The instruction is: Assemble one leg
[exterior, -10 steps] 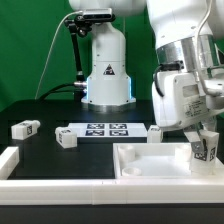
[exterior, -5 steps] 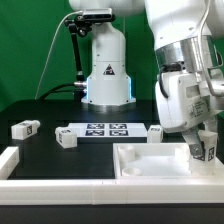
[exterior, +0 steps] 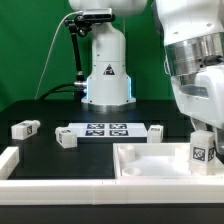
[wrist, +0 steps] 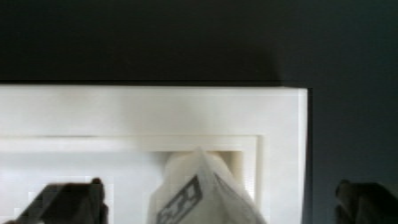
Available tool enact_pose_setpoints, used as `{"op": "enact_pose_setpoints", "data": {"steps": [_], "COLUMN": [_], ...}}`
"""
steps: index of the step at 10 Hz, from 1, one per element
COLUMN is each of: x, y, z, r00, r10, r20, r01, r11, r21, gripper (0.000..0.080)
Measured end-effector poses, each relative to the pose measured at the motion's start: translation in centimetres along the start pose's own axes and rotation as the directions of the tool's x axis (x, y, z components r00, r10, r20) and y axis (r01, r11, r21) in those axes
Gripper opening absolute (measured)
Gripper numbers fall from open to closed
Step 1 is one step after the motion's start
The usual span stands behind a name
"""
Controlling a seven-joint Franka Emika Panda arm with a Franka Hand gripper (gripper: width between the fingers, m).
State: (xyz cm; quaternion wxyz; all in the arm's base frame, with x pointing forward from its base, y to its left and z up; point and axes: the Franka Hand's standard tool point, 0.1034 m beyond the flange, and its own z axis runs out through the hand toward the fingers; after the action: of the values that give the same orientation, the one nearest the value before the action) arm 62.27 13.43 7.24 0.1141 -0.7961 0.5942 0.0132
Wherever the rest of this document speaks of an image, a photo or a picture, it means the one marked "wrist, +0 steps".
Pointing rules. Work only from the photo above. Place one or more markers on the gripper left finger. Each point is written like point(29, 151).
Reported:
point(68, 204)

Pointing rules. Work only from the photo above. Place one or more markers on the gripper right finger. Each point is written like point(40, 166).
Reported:
point(366, 203)

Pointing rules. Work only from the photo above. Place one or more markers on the white square tabletop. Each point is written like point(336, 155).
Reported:
point(96, 132)

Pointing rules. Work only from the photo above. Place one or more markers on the white leg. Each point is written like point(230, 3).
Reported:
point(201, 197)

